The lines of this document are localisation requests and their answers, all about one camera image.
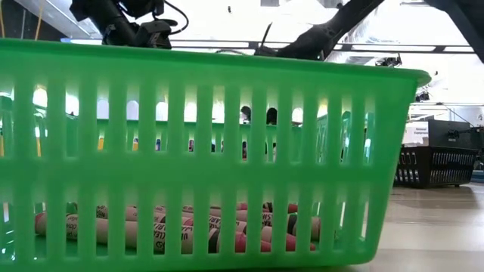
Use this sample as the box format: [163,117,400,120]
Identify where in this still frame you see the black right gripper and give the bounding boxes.
[253,44,283,59]

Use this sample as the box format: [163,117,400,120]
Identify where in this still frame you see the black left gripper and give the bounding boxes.
[134,18,178,50]

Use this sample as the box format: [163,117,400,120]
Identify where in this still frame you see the green slotted plastic basket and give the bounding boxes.
[0,37,433,272]

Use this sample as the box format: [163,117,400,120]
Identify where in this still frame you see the red and white markers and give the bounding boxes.
[34,212,197,255]

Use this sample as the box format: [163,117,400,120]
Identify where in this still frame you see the white sign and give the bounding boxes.
[401,122,430,147]

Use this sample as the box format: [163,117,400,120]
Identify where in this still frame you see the black slotted plastic basket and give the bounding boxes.
[392,145,480,189]

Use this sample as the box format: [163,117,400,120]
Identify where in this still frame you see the black cabinet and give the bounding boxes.
[427,119,484,150]

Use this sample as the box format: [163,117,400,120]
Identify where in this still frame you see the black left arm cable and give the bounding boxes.
[162,0,190,36]

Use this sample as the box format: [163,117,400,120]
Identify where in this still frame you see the yellow extension cable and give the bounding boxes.
[33,0,45,41]

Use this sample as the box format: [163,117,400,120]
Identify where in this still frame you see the black ceiling camera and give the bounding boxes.
[375,54,403,68]

